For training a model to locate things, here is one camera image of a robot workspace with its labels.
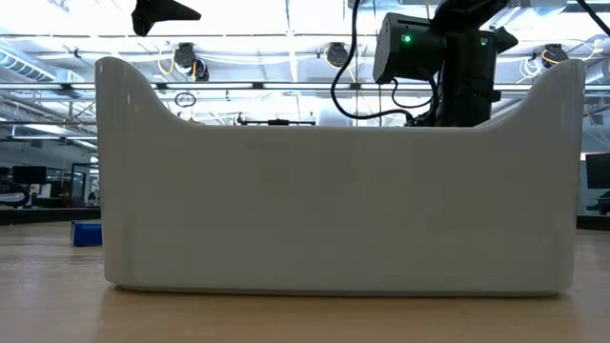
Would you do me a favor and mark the bright blue digital clock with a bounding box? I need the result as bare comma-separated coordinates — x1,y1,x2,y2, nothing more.
70,219,103,248

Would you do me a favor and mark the black computer monitor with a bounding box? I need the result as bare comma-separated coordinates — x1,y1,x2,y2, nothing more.
584,151,610,191
11,165,49,187

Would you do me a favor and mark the white plastic storage bin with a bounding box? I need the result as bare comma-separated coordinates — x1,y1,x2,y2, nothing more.
93,55,587,297

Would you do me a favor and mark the ceiling cable reel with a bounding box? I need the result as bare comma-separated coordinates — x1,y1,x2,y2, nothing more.
540,43,570,69
173,41,212,83
324,41,350,69

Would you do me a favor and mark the long black arm cable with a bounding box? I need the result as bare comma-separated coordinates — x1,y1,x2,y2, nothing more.
330,0,417,126

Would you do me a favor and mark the short black arm cable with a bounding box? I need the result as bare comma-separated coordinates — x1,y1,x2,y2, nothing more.
390,77,438,111

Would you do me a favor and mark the thick black overhead cable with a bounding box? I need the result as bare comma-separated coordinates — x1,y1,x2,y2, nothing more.
575,0,610,38

